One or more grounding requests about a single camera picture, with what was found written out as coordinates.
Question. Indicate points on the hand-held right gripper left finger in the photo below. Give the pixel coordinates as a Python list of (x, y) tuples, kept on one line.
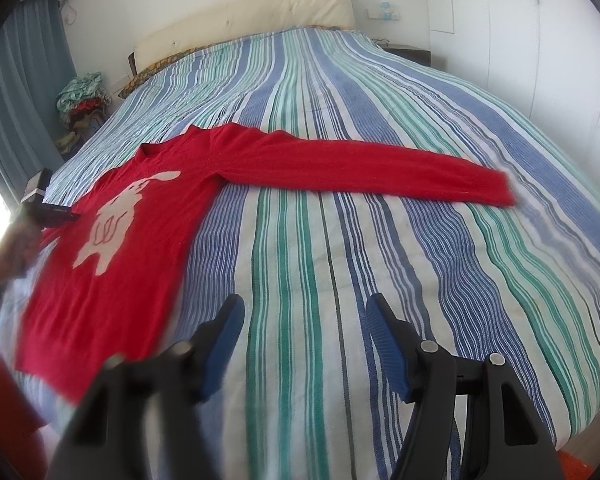
[(226, 340)]

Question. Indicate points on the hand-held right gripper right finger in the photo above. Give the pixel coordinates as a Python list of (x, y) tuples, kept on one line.
[(386, 345)]

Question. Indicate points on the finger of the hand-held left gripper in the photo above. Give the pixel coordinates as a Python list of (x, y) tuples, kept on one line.
[(57, 213)]

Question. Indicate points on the red sweater with white figure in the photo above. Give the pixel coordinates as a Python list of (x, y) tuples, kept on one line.
[(130, 290)]

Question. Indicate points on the pile of colourful clothes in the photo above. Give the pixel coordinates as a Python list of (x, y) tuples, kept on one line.
[(80, 92)]

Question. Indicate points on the blue curtain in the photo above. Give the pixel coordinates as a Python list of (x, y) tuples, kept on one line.
[(25, 85)]

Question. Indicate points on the blue green striped bedspread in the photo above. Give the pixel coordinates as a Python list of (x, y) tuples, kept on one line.
[(330, 260)]

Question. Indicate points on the yellow patterned pillow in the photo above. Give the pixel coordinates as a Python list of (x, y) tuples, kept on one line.
[(145, 77)]

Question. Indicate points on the orange floor mat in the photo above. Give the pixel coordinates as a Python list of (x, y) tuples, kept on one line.
[(585, 467)]

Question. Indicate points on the cream padded headboard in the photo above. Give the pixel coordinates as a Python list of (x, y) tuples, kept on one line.
[(240, 20)]

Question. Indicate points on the dark nightstand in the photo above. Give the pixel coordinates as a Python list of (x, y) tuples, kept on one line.
[(412, 52)]

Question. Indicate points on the white wardrobe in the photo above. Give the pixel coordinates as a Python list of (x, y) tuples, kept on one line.
[(505, 35)]

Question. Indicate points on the white wall fixture blue caps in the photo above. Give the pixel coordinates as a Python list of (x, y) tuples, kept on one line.
[(384, 11)]

